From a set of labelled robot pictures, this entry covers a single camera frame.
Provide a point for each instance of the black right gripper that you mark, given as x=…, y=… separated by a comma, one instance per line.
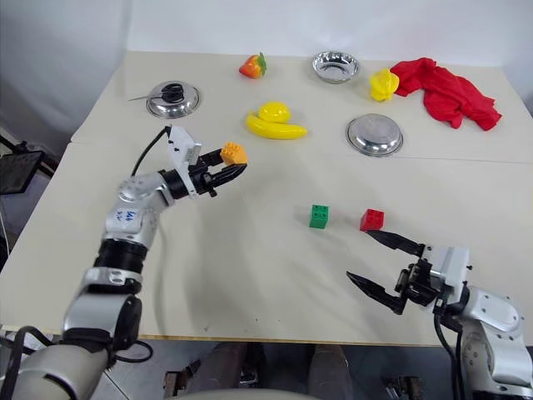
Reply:
x=418, y=281

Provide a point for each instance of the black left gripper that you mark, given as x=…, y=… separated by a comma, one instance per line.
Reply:
x=203, y=178

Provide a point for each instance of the orange toy brick cube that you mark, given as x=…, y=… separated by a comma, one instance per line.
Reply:
x=233, y=153

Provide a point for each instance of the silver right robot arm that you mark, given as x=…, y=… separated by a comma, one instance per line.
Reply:
x=487, y=329

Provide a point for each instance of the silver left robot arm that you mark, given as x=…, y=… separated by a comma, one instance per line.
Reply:
x=131, y=221

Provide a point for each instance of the red toy brick cube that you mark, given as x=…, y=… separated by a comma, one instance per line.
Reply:
x=372, y=219

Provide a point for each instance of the yellow toy banana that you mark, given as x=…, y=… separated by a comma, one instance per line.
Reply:
x=275, y=129

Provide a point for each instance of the yellow toy lemon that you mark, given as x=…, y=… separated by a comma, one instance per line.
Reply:
x=273, y=111

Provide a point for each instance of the steel pot lid black knob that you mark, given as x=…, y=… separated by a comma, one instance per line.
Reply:
x=172, y=99

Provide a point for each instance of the green toy brick cube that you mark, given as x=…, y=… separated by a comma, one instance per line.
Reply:
x=320, y=216

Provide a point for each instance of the toy strawberry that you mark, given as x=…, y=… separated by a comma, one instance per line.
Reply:
x=252, y=66

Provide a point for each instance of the steel bowl upside down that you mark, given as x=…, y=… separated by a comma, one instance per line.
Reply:
x=374, y=135

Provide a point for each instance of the yellow toy bell pepper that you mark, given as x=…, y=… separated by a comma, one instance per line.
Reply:
x=383, y=85

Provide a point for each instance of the red cloth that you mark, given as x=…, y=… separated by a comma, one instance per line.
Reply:
x=449, y=93

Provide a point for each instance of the black stand with tray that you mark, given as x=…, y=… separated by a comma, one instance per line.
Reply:
x=16, y=171

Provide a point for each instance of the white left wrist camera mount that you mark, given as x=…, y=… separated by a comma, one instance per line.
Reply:
x=182, y=146

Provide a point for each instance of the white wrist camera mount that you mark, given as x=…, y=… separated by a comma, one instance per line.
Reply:
x=182, y=146
x=451, y=266

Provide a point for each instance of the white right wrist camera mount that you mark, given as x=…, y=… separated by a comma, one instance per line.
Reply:
x=451, y=266

